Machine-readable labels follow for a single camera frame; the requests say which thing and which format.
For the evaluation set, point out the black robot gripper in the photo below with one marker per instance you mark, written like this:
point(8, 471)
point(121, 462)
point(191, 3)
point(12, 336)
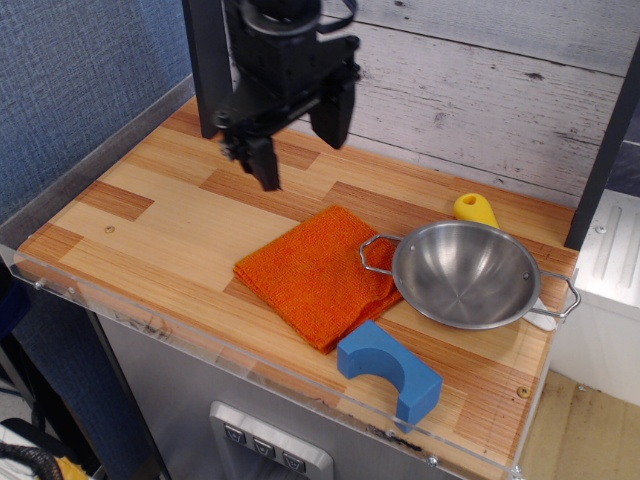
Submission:
point(285, 71)

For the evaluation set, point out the orange knitted towel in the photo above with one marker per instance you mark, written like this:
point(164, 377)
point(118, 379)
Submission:
point(313, 278)

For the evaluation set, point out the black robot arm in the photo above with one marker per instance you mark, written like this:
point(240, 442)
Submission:
point(289, 9)

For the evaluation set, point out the blue arch foam block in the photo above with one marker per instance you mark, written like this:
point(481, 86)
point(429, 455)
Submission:
point(370, 350)

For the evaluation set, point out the stainless steel cabinet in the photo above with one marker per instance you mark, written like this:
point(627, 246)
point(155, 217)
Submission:
point(175, 390)

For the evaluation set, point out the silver button control panel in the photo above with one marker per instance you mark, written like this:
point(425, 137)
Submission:
point(250, 448)

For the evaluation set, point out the white ribbed appliance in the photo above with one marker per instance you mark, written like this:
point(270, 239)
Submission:
point(608, 263)

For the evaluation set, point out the clear acrylic table guard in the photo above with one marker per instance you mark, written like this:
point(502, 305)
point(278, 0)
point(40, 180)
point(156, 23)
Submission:
point(492, 378)

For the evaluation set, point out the yellow black bag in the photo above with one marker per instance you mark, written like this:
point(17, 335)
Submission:
point(42, 464)

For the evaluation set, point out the black left upright post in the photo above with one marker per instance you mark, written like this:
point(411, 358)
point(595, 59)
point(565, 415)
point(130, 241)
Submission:
point(210, 60)

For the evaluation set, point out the steel two-handled bowl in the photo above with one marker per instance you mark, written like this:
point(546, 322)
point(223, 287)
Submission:
point(463, 274)

